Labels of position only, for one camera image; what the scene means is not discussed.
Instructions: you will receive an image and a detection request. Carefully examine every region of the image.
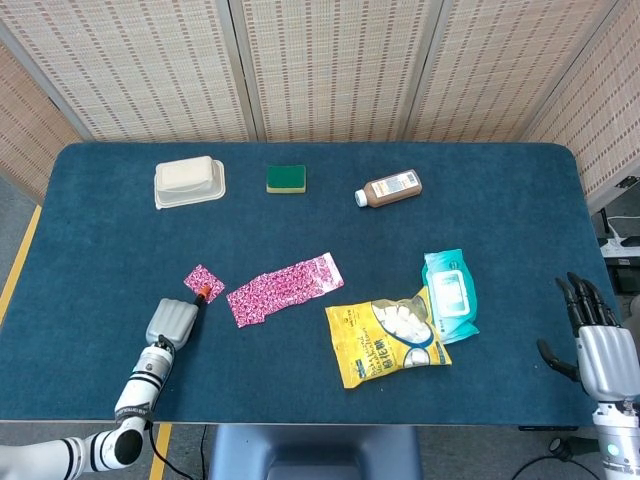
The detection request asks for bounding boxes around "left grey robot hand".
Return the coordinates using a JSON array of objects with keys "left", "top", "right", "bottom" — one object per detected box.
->
[{"left": 145, "top": 285, "right": 211, "bottom": 351}]

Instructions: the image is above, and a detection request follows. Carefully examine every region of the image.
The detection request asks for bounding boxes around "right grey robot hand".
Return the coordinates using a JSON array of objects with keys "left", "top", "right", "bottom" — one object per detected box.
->
[{"left": 537, "top": 272, "right": 640, "bottom": 402}]

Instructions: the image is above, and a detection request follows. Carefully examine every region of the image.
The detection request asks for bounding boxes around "small pink patterned packet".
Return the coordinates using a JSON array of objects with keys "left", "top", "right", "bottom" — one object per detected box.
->
[{"left": 183, "top": 264, "right": 226, "bottom": 304}]

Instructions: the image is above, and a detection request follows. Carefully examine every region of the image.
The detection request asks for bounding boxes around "long pink patterned wrapper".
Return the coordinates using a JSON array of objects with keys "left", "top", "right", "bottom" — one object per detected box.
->
[{"left": 226, "top": 252, "right": 345, "bottom": 329}]

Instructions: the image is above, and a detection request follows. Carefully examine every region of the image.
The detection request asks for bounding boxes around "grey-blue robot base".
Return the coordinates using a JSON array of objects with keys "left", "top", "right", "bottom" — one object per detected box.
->
[{"left": 207, "top": 424, "right": 424, "bottom": 480}]

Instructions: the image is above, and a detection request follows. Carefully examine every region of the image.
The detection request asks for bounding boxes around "beige plastic food container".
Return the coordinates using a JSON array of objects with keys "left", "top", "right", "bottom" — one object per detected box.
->
[{"left": 153, "top": 155, "right": 227, "bottom": 210}]

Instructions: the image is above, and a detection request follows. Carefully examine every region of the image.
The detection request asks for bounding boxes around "blue felt table cover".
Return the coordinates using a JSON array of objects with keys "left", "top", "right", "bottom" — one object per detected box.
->
[{"left": 0, "top": 142, "right": 619, "bottom": 426}]

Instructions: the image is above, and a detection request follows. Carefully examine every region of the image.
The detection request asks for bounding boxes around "teal wet wipes pack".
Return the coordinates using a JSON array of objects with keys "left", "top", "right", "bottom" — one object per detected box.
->
[{"left": 422, "top": 248, "right": 480, "bottom": 345}]

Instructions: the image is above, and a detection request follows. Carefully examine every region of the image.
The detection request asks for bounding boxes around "green and yellow sponge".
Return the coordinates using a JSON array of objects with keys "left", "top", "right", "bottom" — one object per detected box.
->
[{"left": 266, "top": 164, "right": 308, "bottom": 195}]

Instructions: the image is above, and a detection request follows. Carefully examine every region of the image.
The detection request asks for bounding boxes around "yellow marshmallow bag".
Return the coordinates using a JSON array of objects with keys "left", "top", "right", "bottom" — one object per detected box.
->
[{"left": 324, "top": 286, "right": 453, "bottom": 390}]

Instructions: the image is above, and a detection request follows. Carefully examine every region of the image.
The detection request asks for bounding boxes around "woven folding screen panel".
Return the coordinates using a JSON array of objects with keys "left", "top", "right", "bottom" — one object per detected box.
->
[
  {"left": 522, "top": 0, "right": 640, "bottom": 211},
  {"left": 0, "top": 39, "right": 84, "bottom": 204},
  {"left": 228, "top": 0, "right": 444, "bottom": 144},
  {"left": 0, "top": 0, "right": 251, "bottom": 144},
  {"left": 403, "top": 0, "right": 626, "bottom": 144}
]

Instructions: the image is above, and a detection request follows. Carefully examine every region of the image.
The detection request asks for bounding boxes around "brown bottle with white cap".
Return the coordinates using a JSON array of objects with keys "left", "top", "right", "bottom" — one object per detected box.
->
[{"left": 354, "top": 168, "right": 424, "bottom": 208}]

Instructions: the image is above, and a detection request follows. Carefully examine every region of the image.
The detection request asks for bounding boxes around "black floor cable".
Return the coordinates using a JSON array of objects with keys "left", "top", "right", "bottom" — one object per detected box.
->
[{"left": 144, "top": 422, "right": 201, "bottom": 480}]

